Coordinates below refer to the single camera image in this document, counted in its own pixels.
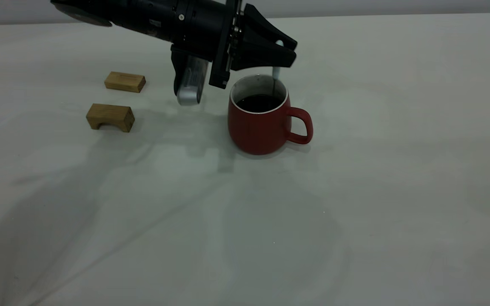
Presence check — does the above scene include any metal spoon with white handle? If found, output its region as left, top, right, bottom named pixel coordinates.
left=272, top=40, right=284, bottom=99

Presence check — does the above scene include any arched wooden block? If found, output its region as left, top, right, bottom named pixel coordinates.
left=85, top=103, right=136, bottom=133

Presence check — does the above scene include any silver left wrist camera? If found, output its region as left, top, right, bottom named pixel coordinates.
left=171, top=45, right=210, bottom=107

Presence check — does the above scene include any flat wooden block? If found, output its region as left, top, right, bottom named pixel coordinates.
left=104, top=71, right=147, bottom=93

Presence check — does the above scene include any dark coffee liquid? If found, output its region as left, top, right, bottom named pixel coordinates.
left=236, top=94, right=284, bottom=113

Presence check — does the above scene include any red ceramic cup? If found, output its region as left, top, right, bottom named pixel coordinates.
left=227, top=74, right=314, bottom=156

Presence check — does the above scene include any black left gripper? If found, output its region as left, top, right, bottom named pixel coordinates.
left=169, top=0, right=299, bottom=90

